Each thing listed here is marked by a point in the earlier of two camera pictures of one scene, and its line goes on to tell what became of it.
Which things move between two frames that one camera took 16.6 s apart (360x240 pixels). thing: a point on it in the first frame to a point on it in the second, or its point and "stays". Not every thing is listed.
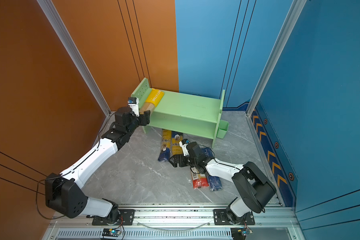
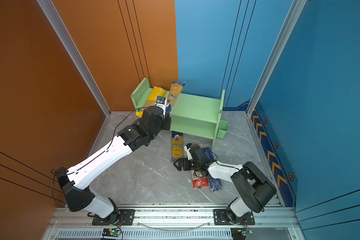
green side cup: [223, 128] stays
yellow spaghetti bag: [152, 101] stays
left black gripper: [144, 118] to [167, 123]
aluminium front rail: [177, 225] stays
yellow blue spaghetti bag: [166, 145] to [176, 89]
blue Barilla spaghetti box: [214, 182] stays
